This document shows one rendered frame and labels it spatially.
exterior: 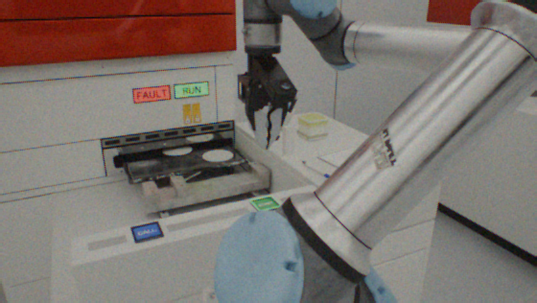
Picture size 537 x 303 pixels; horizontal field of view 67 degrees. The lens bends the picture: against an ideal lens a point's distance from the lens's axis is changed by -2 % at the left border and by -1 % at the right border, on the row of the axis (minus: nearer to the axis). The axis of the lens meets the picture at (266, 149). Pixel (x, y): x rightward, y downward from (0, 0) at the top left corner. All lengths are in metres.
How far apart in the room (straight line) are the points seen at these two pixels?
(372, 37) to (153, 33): 0.74
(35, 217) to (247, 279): 1.12
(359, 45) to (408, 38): 0.09
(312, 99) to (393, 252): 2.36
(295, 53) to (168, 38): 2.04
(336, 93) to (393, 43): 2.84
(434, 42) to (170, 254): 0.60
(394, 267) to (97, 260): 0.77
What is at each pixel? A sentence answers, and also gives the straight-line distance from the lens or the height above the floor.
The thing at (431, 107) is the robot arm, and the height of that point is 1.30.
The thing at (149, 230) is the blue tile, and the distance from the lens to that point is 0.85.
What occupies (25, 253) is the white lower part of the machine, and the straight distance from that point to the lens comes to 1.53.
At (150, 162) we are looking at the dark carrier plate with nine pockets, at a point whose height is 0.90.
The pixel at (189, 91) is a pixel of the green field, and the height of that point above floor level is 1.10.
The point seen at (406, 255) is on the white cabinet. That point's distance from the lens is 1.22.
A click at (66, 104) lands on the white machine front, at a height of 1.09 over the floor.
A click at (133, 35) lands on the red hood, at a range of 1.27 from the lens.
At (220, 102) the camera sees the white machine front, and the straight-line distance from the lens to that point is 1.42.
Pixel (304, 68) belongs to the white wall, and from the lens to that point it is 3.30.
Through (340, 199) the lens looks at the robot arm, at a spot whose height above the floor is 1.22.
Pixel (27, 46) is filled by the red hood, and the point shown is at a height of 1.27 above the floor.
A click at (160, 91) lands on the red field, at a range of 1.35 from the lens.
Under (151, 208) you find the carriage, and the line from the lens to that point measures 1.13.
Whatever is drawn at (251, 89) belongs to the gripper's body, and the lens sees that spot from 0.80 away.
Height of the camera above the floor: 1.41
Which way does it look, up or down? 22 degrees down
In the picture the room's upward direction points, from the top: straight up
